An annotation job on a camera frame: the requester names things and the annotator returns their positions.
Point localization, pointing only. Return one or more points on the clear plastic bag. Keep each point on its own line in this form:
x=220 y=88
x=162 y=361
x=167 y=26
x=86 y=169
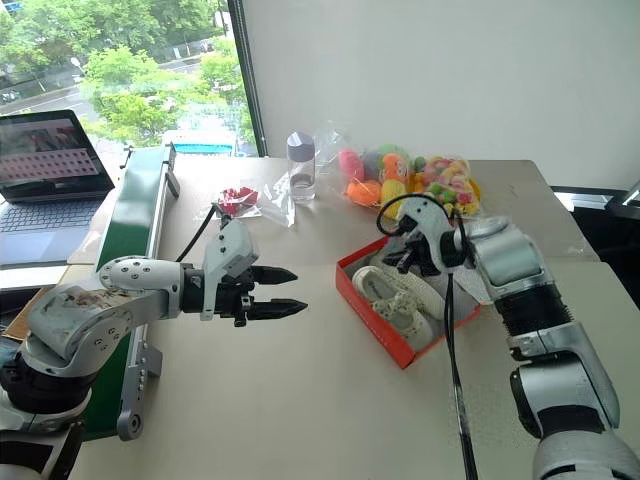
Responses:
x=272 y=197

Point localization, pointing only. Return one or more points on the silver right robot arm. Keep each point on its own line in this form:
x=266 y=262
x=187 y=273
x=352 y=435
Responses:
x=515 y=260

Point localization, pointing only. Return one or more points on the bag of colourful candies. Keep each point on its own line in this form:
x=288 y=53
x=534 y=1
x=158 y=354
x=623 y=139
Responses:
x=450 y=180

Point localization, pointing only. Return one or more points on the yellow plush toy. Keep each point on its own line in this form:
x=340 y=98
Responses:
x=392 y=190

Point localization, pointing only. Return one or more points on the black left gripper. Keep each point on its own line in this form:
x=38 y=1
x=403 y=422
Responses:
x=235 y=297

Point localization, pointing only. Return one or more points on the red toy bricks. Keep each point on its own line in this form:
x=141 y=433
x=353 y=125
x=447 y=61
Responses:
x=239 y=197

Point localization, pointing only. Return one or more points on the white baby shoe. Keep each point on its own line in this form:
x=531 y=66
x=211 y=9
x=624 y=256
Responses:
x=395 y=287
x=405 y=320

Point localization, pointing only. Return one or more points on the laptop computer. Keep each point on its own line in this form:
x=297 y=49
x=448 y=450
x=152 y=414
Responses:
x=45 y=165

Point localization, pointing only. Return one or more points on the pink plush toy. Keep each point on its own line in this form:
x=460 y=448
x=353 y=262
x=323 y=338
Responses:
x=351 y=162

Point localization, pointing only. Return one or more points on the green conveyor belt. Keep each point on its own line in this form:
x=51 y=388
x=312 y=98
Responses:
x=135 y=210

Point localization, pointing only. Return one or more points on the grey plush toy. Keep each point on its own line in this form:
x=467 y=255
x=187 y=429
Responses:
x=372 y=165

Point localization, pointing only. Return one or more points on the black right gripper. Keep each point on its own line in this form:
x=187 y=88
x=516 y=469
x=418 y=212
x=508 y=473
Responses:
x=422 y=255

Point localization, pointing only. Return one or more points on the orange and white plush toy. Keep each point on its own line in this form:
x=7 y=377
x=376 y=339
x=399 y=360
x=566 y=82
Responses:
x=396 y=166

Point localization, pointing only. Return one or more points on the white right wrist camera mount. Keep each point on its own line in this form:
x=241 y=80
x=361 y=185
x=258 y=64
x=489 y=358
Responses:
x=430 y=215

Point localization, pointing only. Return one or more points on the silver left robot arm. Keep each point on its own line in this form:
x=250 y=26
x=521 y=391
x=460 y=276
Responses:
x=135 y=275

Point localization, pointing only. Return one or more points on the clear bag of plush toys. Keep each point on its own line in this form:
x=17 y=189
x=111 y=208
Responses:
x=330 y=150

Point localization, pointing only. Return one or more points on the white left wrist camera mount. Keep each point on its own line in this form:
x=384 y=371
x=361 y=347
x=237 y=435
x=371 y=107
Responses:
x=232 y=247

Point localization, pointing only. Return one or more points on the red shoe box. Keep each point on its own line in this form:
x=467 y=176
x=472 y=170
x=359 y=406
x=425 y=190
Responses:
x=372 y=320

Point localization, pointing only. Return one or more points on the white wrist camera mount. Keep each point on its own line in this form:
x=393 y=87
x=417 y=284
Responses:
x=430 y=215
x=232 y=247

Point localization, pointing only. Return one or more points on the clear bottle with grey cap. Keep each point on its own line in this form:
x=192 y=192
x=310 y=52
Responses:
x=301 y=170

